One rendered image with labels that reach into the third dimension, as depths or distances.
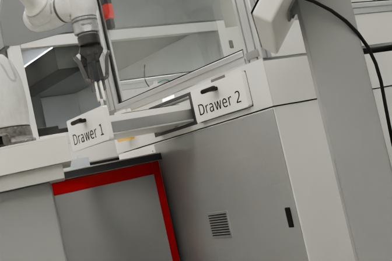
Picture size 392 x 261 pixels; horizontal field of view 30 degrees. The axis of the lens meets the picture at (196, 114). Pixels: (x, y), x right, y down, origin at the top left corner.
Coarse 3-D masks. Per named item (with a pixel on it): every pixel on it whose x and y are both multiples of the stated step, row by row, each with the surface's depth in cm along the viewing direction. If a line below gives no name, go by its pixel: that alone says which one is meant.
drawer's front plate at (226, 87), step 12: (240, 72) 222; (216, 84) 233; (228, 84) 228; (240, 84) 223; (192, 96) 245; (204, 96) 239; (216, 96) 234; (228, 96) 229; (240, 96) 224; (204, 108) 240; (228, 108) 230; (240, 108) 224; (204, 120) 241
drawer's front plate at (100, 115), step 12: (96, 108) 233; (72, 120) 249; (96, 120) 235; (108, 120) 230; (72, 132) 251; (84, 132) 243; (96, 132) 236; (108, 132) 229; (72, 144) 252; (84, 144) 244; (96, 144) 240
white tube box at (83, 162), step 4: (72, 160) 259; (76, 160) 260; (80, 160) 262; (84, 160) 263; (88, 160) 264; (72, 164) 259; (76, 164) 260; (80, 164) 261; (84, 164) 262; (88, 164) 263; (64, 168) 256; (68, 168) 257; (72, 168) 258
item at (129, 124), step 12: (156, 108) 243; (168, 108) 245; (180, 108) 248; (120, 120) 234; (132, 120) 237; (144, 120) 239; (156, 120) 241; (168, 120) 244; (180, 120) 246; (192, 120) 250; (120, 132) 234; (132, 132) 243; (144, 132) 256
